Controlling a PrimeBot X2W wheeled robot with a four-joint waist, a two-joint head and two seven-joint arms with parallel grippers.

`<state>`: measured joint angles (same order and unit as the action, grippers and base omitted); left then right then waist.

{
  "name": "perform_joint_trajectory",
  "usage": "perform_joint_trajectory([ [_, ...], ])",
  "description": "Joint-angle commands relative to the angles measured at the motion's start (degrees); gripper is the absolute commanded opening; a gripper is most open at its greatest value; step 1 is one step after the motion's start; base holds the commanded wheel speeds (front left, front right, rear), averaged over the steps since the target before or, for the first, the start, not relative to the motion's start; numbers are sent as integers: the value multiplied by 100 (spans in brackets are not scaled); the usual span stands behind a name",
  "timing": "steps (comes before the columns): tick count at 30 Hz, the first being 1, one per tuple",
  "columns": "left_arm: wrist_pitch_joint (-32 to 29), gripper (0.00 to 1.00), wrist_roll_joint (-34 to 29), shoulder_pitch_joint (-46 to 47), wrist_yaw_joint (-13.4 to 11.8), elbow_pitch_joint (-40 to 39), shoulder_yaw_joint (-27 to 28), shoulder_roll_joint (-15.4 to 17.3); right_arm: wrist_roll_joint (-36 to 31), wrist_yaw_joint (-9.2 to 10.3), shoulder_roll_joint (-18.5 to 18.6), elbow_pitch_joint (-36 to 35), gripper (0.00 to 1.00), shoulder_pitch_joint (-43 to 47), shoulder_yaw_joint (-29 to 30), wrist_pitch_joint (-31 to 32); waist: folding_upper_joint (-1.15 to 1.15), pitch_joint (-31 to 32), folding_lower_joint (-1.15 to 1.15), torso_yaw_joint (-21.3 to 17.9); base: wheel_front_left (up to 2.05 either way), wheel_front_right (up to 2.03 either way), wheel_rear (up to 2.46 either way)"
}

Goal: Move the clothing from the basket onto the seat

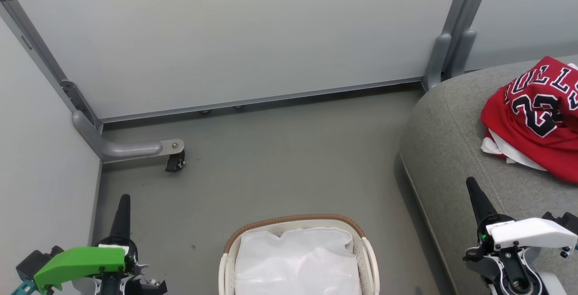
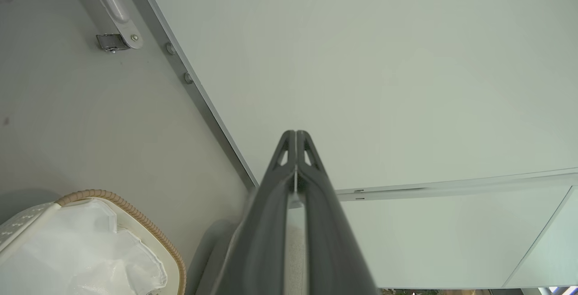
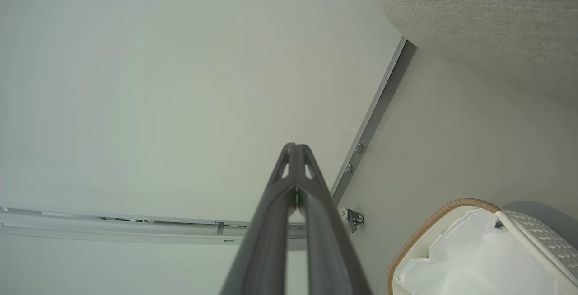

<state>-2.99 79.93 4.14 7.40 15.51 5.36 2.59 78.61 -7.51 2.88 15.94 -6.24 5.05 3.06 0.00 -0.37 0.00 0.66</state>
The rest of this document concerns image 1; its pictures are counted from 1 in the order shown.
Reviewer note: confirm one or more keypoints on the red basketball jersey number 23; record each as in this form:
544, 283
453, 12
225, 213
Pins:
542, 119

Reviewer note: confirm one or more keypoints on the grey partition support foot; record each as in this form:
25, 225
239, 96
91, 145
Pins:
126, 149

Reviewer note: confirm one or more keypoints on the grey fabric sofa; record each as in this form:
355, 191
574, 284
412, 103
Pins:
451, 159

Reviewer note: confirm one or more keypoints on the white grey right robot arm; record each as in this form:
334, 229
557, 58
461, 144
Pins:
557, 286

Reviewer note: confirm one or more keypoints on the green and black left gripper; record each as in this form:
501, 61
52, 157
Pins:
76, 263

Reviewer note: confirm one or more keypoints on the white laundry basket brown rim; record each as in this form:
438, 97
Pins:
368, 263

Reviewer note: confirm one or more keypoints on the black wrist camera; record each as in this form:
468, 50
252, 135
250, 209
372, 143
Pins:
34, 261
564, 222

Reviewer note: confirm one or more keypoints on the black caster wheel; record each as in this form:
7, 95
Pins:
175, 161

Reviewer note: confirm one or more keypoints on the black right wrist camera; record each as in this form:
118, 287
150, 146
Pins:
564, 222

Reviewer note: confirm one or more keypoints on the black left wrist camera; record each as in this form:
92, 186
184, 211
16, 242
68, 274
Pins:
34, 261

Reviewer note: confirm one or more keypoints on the grey partition corner post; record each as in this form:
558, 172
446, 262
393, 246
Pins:
40, 55

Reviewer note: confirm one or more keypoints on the grey partition bottom rail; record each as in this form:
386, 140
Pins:
271, 98

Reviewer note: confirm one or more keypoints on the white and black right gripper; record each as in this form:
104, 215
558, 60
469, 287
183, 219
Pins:
528, 234

